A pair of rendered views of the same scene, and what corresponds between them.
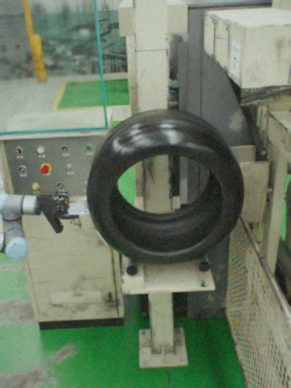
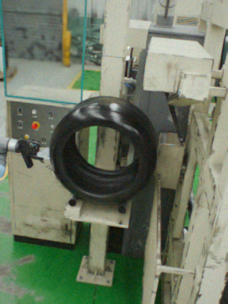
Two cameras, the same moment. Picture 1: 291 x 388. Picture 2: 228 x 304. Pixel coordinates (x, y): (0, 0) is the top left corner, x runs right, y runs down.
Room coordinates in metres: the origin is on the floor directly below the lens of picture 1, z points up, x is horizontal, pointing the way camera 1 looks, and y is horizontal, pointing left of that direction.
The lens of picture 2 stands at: (-0.26, -0.27, 1.95)
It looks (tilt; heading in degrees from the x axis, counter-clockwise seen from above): 25 degrees down; 5
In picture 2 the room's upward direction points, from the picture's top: 5 degrees clockwise
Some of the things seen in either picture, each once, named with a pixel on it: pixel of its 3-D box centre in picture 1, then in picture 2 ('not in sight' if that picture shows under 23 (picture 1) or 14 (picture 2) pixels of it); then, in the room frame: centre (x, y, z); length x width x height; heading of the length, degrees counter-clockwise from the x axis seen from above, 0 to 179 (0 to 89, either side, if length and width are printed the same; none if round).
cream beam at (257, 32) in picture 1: (258, 41); (174, 62); (1.31, -0.37, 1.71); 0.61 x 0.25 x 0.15; 0
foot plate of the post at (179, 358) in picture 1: (162, 345); (96, 269); (1.69, -0.05, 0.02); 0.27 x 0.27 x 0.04; 0
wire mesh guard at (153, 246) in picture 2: (252, 323); (150, 256); (1.21, -0.40, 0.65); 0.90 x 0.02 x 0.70; 0
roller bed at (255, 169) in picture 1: (244, 184); (168, 160); (1.66, -0.45, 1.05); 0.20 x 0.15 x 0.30; 0
